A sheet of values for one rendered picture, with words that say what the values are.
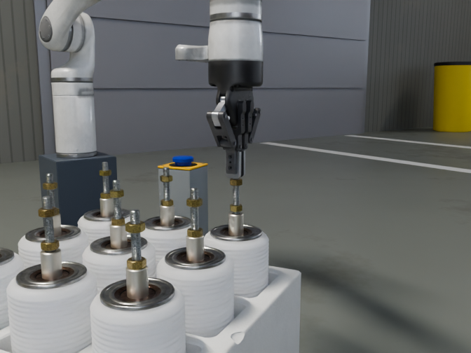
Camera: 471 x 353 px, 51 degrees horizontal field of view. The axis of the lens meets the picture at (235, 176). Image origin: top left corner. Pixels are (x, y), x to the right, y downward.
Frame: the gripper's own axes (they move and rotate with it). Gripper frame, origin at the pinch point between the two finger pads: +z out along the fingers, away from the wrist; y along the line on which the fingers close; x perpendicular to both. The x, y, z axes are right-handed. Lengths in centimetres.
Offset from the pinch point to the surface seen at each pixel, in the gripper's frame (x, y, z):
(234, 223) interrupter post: -0.4, -1.1, 8.5
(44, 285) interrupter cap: 9.4, -26.8, 9.9
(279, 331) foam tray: -7.9, -2.1, 23.0
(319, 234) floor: 11, 84, 36
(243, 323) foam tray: -7.0, -12.1, 17.4
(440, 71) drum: 5, 491, -26
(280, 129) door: 120, 338, 26
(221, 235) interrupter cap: 0.8, -2.7, 10.0
